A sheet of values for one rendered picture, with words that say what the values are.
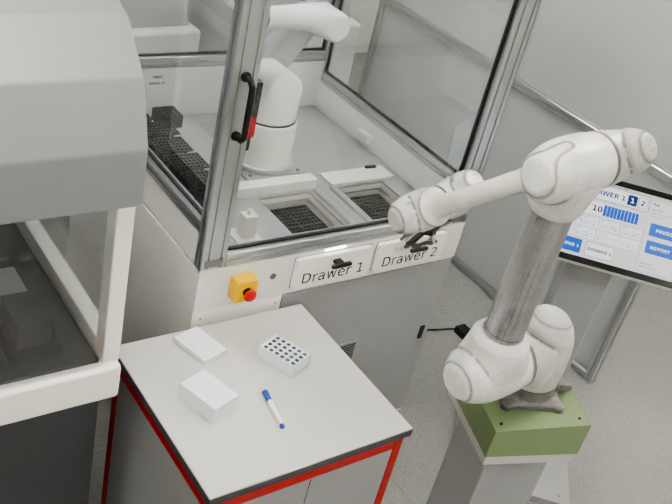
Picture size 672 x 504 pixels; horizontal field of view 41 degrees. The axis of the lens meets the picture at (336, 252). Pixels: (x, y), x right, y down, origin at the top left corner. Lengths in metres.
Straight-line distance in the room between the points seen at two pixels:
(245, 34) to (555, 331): 1.08
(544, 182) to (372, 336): 1.39
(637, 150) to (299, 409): 1.09
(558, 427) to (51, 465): 1.34
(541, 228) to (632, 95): 1.93
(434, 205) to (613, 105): 1.76
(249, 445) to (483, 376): 0.61
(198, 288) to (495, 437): 0.91
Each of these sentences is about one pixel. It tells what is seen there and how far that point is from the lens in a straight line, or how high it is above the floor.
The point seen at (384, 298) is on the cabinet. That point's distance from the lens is 3.09.
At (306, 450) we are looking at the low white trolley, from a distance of 2.35.
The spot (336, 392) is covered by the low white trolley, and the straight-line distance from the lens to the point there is 2.54.
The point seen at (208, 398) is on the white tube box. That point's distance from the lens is 2.35.
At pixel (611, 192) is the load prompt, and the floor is 1.16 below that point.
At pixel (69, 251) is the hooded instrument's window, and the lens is 2.02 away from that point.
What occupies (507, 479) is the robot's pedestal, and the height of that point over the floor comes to 0.61.
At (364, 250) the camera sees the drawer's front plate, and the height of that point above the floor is 0.92.
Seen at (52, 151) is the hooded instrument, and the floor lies 1.52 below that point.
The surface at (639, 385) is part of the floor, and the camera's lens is 4.42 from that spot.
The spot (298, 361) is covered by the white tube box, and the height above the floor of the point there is 0.79.
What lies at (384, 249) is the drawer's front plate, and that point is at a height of 0.91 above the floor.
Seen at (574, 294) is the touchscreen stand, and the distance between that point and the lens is 3.30.
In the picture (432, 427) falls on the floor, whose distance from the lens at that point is 3.70.
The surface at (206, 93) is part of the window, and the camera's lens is 2.43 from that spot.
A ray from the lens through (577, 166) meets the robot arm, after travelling 1.95.
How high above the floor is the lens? 2.40
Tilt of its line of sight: 32 degrees down
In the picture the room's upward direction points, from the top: 14 degrees clockwise
